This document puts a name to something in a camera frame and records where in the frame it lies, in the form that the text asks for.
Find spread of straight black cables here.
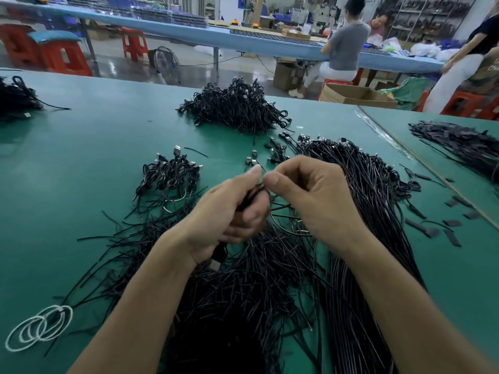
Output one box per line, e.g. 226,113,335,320
409,121,499,184

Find red plastic stool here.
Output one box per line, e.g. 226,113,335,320
442,91,499,122
0,24,40,69
121,27,151,63

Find bundle of long black cables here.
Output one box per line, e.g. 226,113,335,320
265,132,428,374

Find grey floor fan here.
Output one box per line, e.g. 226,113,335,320
151,46,182,86

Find green bag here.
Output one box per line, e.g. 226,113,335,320
382,77,434,111

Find open cardboard box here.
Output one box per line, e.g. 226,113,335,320
318,83,399,110

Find heap of black cables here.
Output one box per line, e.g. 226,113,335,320
176,77,293,136
0,75,70,122

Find metal storage shelf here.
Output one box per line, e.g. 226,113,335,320
386,0,477,44

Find pile of black cables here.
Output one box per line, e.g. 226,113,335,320
55,152,336,374

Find scattered dark tie pieces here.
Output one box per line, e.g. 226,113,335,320
399,163,483,248

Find person's left hand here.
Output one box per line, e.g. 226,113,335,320
160,165,271,265

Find small cardboard box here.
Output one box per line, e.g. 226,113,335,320
273,60,307,92

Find bunch of white wire rings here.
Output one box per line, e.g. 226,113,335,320
4,304,74,354

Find single black cable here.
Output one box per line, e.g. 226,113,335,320
204,183,270,273

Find person's left forearm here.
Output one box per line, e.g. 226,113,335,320
69,244,196,374

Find small cluster of knotted cables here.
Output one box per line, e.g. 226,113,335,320
128,145,205,217

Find pile of white bags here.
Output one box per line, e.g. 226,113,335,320
382,37,461,61

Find person's right hand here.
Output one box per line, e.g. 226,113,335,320
262,155,374,258

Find person's right forearm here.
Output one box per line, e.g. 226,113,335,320
347,233,499,374

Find long blue workbench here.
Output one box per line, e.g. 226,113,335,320
0,0,445,75

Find white pillar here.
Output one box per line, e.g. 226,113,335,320
220,0,246,24

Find red stool with blue seat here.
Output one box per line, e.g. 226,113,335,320
29,30,93,77

